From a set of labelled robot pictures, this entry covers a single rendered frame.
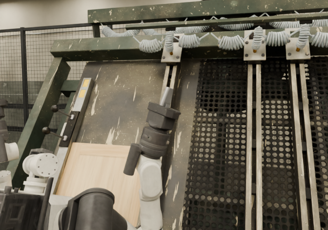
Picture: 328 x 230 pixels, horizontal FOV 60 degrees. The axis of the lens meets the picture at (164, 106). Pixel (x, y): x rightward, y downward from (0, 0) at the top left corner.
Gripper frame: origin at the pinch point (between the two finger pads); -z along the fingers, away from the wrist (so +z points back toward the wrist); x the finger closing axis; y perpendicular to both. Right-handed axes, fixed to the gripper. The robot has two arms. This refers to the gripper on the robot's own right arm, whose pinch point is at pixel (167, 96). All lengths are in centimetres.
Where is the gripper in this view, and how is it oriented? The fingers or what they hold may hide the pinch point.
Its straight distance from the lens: 88.4
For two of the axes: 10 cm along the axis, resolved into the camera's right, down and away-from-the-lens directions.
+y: 7.2, 1.6, 6.7
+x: -6.3, -2.4, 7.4
